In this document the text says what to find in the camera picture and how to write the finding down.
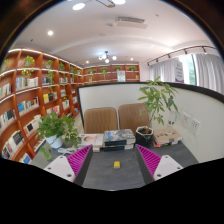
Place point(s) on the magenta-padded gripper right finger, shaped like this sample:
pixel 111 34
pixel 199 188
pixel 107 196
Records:
pixel 165 166

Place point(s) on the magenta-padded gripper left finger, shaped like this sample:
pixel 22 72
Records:
pixel 61 166

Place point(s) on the yellow charger block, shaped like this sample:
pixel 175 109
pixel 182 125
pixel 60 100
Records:
pixel 116 164

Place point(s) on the pothos plant in white pot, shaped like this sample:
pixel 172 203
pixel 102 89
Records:
pixel 55 141

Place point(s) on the stack of beige books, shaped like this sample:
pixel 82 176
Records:
pixel 166 136

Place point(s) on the money tree in black pot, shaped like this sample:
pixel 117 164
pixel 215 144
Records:
pixel 144 136

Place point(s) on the stack of white books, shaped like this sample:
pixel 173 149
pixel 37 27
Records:
pixel 91 139

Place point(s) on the stack of dark books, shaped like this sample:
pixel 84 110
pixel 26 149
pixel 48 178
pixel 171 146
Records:
pixel 118 136

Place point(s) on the tan upholstered chair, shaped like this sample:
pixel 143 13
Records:
pixel 133 116
pixel 100 120

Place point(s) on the orange wooden bookshelf unit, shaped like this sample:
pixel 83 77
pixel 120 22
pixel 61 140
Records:
pixel 26 96

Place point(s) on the white partition with black rim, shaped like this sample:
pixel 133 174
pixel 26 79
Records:
pixel 110 95

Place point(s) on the white standing banner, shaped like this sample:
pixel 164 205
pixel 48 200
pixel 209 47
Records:
pixel 179 71

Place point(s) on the white curtain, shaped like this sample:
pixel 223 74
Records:
pixel 161 70
pixel 210 73

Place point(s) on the multi-bulb ceiling lamp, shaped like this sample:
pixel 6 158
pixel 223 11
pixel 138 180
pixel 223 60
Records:
pixel 106 56

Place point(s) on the ceiling air conditioner vent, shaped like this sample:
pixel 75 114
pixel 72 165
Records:
pixel 130 21

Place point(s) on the recessed ceiling lights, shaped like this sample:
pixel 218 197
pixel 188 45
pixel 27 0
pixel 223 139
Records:
pixel 78 6

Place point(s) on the white wall socket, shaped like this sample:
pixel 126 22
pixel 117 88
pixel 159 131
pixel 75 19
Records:
pixel 185 120
pixel 195 126

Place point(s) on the black track light rail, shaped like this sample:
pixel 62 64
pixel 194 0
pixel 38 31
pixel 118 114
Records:
pixel 181 51

